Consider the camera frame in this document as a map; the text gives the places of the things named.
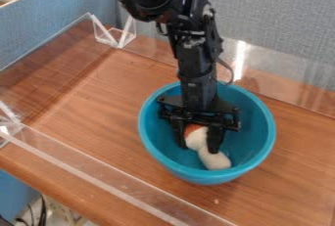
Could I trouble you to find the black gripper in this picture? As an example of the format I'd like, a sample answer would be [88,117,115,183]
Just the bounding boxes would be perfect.
[155,95,241,154]

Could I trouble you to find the white brown toy mushroom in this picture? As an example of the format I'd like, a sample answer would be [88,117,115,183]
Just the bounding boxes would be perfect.
[184,124,231,170]

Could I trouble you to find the blue plastic bowl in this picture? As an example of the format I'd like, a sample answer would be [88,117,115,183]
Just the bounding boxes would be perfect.
[137,82,275,185]

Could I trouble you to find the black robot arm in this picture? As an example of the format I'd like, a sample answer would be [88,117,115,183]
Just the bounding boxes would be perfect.
[119,0,241,154]

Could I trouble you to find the clear acrylic back barrier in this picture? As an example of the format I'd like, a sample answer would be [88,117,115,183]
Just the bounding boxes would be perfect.
[123,15,335,118]

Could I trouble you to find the clear acrylic front barrier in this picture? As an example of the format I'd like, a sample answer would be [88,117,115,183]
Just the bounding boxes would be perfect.
[0,123,235,226]

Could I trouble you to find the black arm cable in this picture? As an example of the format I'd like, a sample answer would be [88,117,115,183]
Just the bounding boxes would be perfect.
[215,57,235,86]

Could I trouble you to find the clear acrylic corner bracket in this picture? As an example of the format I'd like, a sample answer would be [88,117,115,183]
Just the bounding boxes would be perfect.
[88,15,137,49]

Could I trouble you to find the black floor cables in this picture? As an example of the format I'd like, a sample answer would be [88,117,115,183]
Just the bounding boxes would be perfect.
[0,194,49,226]

